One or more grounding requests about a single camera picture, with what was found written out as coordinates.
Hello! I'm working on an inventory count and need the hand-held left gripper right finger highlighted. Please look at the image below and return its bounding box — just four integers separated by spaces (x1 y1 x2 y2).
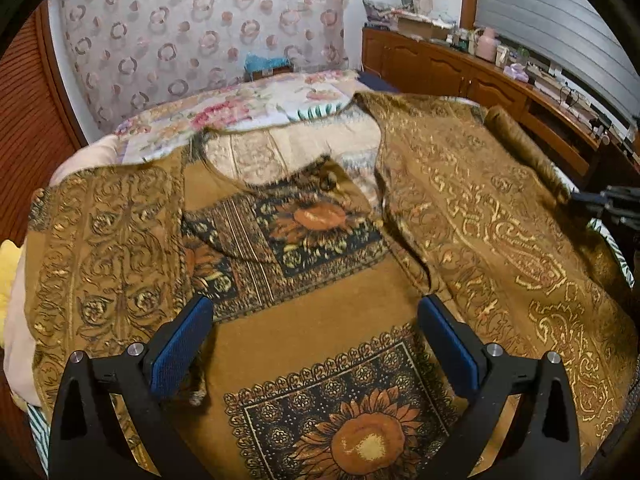
416 293 584 480

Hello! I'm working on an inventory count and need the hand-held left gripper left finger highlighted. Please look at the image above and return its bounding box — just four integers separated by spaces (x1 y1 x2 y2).
47 294 216 480

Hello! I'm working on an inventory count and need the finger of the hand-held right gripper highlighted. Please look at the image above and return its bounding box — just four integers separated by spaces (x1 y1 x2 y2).
569 185 640 220

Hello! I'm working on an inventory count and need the brown sunflower print garment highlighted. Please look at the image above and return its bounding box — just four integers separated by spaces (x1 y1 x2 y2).
25 91 633 480

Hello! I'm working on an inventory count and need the yellow cloth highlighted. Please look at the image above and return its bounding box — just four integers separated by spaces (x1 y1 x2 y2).
0 239 23 313

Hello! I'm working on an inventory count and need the pink thermos jug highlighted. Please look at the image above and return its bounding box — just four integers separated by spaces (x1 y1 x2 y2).
474 26 497 62

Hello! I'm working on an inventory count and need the wooden cabinet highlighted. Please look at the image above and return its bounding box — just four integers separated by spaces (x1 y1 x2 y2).
361 26 607 177

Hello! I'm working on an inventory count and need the floral blanket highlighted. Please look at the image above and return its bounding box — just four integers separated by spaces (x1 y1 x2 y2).
114 70 383 188

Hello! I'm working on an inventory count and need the cardboard box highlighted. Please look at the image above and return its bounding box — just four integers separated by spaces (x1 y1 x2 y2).
396 15 452 42

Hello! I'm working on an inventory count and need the navy blanket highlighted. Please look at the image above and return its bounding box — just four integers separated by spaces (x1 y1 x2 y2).
359 71 403 94

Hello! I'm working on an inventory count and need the wooden louvered wardrobe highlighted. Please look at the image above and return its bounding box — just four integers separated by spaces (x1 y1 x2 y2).
0 5 90 248

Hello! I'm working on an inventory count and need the teal fluffy object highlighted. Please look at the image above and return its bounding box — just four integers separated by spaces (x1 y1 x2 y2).
243 53 294 78

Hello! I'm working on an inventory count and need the patterned folded cloth stack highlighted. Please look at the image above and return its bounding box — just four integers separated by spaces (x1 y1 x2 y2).
362 0 402 29

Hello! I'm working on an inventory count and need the circle pattern curtain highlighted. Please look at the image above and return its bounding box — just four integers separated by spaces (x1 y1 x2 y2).
54 0 357 136

